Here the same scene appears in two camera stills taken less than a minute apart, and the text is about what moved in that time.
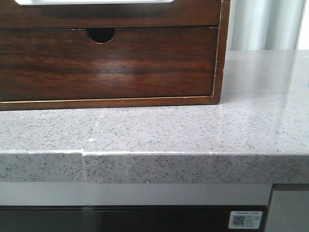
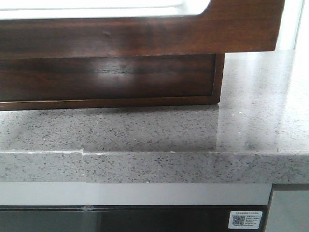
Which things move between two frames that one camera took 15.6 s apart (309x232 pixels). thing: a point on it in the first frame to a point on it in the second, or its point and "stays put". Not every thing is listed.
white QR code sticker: x=244 y=219 stays put
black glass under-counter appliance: x=125 y=218 stays put
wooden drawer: x=67 y=64 stays put
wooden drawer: x=179 y=13 to x=220 y=26
